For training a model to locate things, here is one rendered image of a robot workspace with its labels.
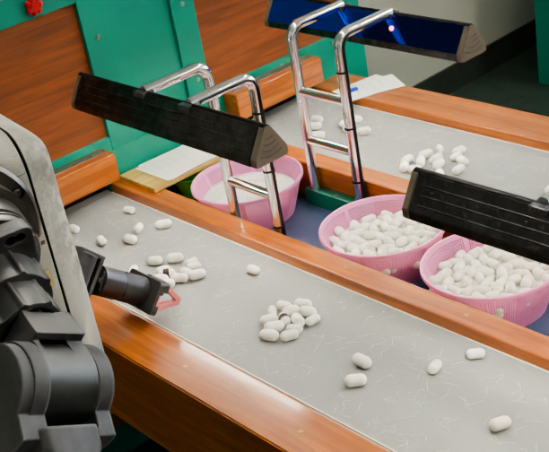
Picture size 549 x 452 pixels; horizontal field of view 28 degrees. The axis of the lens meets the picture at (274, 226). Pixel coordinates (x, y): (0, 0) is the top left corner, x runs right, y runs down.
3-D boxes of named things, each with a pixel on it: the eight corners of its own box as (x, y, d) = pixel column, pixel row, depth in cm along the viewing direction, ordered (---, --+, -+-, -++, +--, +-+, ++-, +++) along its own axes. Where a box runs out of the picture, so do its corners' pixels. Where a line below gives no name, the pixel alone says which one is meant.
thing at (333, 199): (366, 223, 252) (339, 34, 231) (306, 203, 266) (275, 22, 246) (422, 189, 262) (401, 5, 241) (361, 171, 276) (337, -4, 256)
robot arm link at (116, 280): (98, 296, 202) (106, 265, 202) (76, 291, 207) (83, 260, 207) (127, 303, 207) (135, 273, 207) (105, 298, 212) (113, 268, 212)
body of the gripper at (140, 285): (138, 269, 217) (108, 261, 212) (169, 284, 210) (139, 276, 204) (126, 300, 217) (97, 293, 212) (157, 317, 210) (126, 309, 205)
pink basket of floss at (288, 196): (304, 234, 252) (297, 197, 247) (189, 246, 256) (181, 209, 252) (312, 182, 275) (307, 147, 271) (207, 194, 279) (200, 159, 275)
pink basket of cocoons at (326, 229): (425, 304, 218) (420, 262, 213) (303, 290, 230) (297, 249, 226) (469, 238, 238) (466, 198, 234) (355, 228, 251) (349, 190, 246)
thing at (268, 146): (257, 170, 198) (249, 133, 194) (72, 109, 242) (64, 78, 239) (290, 153, 202) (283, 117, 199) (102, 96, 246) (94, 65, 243)
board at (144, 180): (155, 193, 263) (154, 188, 262) (119, 179, 274) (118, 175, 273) (259, 141, 281) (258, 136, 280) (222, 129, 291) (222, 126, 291)
